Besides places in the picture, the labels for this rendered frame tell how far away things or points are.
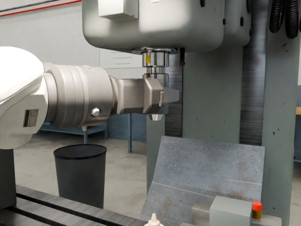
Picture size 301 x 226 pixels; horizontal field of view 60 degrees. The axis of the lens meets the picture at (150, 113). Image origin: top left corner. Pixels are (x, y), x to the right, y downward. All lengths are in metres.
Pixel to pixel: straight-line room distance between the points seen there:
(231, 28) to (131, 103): 0.25
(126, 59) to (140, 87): 5.14
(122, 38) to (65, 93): 0.13
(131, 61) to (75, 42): 1.57
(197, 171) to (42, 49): 6.62
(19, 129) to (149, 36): 0.21
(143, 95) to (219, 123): 0.45
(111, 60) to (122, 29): 5.35
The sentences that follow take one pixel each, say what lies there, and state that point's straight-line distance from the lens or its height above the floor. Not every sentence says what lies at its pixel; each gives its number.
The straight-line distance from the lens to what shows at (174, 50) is 0.44.
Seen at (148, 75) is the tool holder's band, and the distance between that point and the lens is 0.45.
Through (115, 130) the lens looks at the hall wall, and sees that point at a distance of 5.76.
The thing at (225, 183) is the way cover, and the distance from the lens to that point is 0.79.
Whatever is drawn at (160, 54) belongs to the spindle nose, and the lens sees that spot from 0.45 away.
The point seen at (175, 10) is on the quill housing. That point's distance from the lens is 0.36.
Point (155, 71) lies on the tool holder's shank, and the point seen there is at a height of 1.27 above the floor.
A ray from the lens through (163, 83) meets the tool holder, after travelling 0.45.
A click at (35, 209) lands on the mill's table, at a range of 0.81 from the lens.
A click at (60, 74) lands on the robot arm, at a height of 1.26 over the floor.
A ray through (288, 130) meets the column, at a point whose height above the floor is 1.12.
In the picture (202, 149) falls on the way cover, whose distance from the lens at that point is 0.83.
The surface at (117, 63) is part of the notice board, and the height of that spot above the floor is 1.64.
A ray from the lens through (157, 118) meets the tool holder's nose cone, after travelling 0.46.
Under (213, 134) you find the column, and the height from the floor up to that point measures 1.09.
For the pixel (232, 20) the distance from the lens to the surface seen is 0.54.
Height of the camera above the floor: 1.25
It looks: 7 degrees down
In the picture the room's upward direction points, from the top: straight up
